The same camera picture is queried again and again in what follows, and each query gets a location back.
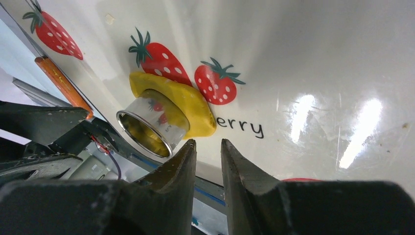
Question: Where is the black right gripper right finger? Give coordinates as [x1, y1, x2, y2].
[221, 139, 415, 235]

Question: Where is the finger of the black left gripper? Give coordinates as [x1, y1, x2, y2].
[0, 154, 83, 186]
[0, 101, 89, 146]

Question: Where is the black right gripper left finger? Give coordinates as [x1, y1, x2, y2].
[0, 139, 197, 235]

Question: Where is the round metal cutter ring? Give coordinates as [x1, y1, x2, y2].
[116, 89, 191, 159]

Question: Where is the yellow dough piece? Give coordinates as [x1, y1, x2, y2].
[129, 71, 217, 140]

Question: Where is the white strawberry rectangular tray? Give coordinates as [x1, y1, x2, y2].
[0, 0, 415, 195]

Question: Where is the aluminium frame rail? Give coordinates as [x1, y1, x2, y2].
[12, 77, 72, 107]

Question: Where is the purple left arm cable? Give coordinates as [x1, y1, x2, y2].
[107, 150, 122, 181]

